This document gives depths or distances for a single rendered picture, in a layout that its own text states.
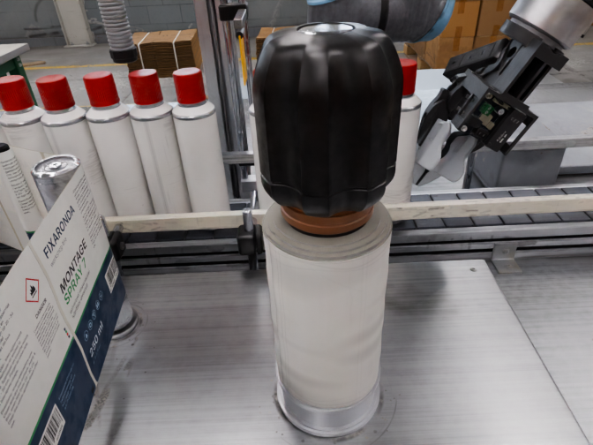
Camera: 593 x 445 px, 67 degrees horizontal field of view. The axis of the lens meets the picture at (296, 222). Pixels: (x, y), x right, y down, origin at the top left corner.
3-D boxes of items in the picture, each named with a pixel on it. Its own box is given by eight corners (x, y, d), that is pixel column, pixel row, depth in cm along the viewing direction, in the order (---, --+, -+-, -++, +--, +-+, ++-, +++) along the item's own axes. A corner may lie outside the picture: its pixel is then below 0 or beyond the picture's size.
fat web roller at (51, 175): (86, 342, 45) (12, 178, 35) (102, 309, 49) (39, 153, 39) (131, 340, 45) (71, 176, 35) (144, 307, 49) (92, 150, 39)
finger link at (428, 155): (403, 192, 55) (451, 130, 51) (394, 169, 60) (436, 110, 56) (424, 202, 56) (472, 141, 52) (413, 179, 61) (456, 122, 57)
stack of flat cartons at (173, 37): (129, 80, 426) (120, 44, 407) (140, 64, 470) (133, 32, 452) (198, 75, 428) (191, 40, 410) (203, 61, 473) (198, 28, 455)
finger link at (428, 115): (409, 140, 56) (454, 78, 52) (406, 135, 57) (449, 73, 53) (439, 156, 57) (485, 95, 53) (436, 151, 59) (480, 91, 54)
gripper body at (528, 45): (450, 133, 49) (529, 28, 43) (430, 106, 56) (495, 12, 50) (503, 162, 51) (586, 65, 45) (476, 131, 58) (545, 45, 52)
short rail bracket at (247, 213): (243, 294, 57) (232, 215, 51) (245, 278, 60) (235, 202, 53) (269, 292, 57) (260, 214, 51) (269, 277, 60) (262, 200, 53)
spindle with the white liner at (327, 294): (276, 441, 36) (228, 55, 19) (278, 351, 43) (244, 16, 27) (388, 435, 36) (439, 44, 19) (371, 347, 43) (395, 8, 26)
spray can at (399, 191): (373, 225, 60) (384, 69, 48) (367, 205, 64) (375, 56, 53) (412, 223, 60) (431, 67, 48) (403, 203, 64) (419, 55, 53)
